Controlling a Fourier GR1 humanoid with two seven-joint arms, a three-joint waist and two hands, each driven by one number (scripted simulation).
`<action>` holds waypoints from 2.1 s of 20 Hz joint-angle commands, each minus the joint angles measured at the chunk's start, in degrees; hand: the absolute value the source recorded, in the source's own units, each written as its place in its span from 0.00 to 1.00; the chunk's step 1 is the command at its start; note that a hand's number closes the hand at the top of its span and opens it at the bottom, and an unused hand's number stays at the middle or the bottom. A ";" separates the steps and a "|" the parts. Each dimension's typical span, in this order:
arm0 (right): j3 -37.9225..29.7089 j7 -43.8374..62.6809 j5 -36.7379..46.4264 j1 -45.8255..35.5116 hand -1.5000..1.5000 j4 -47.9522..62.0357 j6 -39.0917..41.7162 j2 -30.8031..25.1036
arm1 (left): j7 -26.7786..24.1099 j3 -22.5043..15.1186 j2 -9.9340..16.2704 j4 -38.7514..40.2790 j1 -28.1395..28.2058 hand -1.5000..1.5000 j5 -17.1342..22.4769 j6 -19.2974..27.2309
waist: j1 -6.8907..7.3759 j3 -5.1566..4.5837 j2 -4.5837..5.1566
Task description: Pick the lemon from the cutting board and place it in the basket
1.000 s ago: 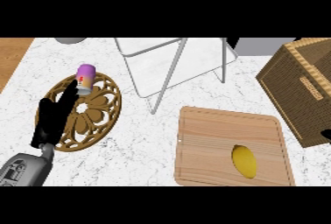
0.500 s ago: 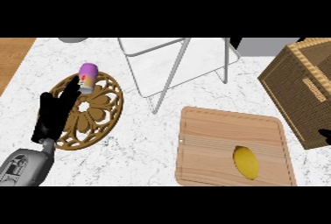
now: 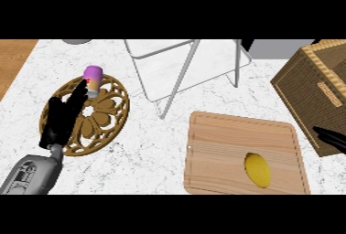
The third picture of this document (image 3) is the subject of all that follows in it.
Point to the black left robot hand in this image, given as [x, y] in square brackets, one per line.
[60, 120]

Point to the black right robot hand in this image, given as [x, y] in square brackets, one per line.
[332, 137]

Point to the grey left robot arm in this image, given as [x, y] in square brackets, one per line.
[31, 175]

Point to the brown wicker basket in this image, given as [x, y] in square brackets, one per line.
[316, 94]

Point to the yellow lemon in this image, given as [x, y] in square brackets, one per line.
[257, 170]

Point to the pale wooden cutting board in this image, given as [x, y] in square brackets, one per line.
[245, 154]

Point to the round brown carved trivet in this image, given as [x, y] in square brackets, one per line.
[91, 114]

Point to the purple and orange can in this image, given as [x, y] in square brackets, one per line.
[91, 79]

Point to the grey round object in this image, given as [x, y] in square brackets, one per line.
[75, 41]

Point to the grey flat appliance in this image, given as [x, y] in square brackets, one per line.
[279, 48]

